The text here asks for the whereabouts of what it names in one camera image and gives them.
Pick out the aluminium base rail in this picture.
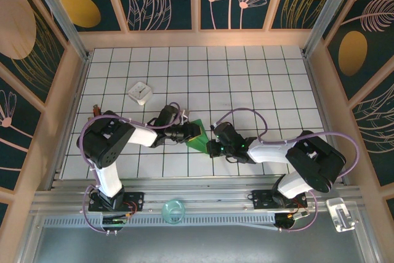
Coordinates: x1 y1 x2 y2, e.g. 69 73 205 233
30 179 366 217

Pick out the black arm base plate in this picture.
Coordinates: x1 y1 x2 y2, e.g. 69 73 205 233
88 191 145 212
251 188 308 210

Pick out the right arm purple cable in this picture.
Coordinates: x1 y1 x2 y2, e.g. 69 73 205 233
211 108 360 233

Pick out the white square clock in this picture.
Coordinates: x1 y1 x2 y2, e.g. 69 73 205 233
127 81 154 106

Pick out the aluminium frame post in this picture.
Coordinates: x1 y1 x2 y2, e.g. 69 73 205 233
26 0 92 60
302 0 370 58

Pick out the grey slotted cable duct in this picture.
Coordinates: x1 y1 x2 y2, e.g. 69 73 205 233
42 213 278 232

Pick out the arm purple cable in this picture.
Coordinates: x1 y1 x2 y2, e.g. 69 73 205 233
76 102 185 235
211 108 360 233

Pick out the small circuit board with wires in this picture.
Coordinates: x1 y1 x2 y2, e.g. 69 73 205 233
275 210 311 230
102 212 130 226

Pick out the green cloth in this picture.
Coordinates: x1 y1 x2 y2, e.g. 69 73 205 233
185 119 213 155

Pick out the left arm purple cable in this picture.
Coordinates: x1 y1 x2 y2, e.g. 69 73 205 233
76 102 185 235

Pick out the clear green glass bowl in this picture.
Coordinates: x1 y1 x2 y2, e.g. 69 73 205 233
161 198 186 224

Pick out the clear acrylic holder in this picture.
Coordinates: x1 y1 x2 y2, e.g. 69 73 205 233
326 196 360 233

